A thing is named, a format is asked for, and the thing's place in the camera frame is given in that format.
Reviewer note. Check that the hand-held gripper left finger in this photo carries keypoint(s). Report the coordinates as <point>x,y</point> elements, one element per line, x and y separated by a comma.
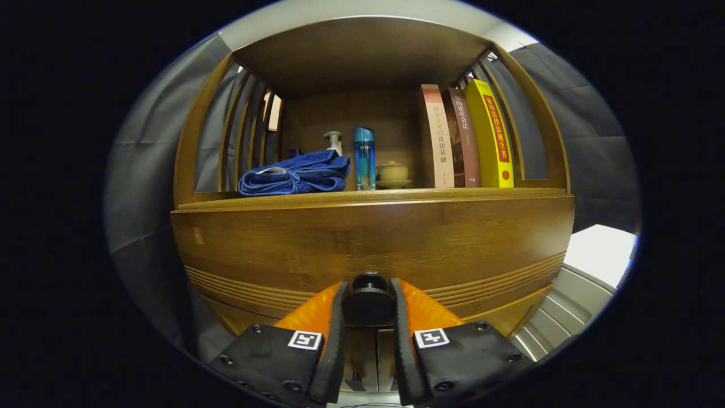
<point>334,340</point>

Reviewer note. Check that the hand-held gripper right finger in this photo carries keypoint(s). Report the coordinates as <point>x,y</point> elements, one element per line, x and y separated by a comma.
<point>405,345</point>

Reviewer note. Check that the wooden drawer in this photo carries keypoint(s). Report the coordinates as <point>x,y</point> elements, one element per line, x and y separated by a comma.
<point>340,243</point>

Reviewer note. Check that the wooden countertop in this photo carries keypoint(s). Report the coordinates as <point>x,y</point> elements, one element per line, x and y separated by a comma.
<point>396,193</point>

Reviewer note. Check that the wooden cabinet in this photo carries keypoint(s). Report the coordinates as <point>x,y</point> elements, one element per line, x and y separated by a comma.
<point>362,56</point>

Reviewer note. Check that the folded blue towel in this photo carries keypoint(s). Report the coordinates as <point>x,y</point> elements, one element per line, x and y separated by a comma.
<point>300,175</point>

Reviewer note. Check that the yellow lidded teacup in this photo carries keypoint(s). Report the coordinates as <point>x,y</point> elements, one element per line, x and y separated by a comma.
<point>393,173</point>

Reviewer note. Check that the blue glass bottle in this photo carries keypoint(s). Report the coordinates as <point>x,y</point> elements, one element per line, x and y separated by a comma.
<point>365,161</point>

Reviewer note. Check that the white pump bottle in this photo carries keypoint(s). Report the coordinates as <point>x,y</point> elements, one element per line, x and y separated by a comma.
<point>335,141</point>

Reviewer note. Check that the beige book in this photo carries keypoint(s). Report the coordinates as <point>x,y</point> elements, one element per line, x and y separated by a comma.
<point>439,141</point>

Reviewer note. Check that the brown book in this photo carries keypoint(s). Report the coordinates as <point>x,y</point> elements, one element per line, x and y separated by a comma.
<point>464,141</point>

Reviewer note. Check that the white table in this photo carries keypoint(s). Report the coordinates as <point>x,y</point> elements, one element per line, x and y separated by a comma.
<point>603,252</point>

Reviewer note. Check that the yellow book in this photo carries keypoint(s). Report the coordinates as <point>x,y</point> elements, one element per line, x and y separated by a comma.
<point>493,136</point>

